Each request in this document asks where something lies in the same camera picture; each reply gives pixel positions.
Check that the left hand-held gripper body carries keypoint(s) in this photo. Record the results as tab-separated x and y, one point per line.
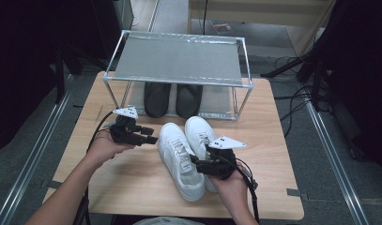
127	112

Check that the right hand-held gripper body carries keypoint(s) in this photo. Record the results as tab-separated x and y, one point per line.
226	142

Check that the white sneaker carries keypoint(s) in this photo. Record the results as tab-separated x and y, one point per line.
176	150
198	129

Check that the black slipper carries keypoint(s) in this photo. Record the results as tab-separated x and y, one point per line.
189	100
156	99

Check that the metal shoe rack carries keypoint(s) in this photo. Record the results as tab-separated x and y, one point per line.
179	59

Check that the person's right hand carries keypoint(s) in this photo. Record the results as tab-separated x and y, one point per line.
234	187

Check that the person's left hand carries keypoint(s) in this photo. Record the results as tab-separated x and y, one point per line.
104	151

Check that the person's grey shirt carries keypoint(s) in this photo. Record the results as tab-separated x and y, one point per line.
162	221

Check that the grey tape strip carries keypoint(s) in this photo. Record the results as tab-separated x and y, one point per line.
52	184
296	193

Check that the black tripod stand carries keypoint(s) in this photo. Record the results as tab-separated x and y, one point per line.
288	66

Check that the red booklet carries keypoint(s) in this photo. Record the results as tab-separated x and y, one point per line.
222	27

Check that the dark curtain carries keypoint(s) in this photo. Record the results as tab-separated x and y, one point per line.
29	47
360	78

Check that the light wooden cabinet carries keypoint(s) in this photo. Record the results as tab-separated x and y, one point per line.
260	14

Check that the metal floor rail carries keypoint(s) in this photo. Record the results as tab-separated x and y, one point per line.
29	168
332	162

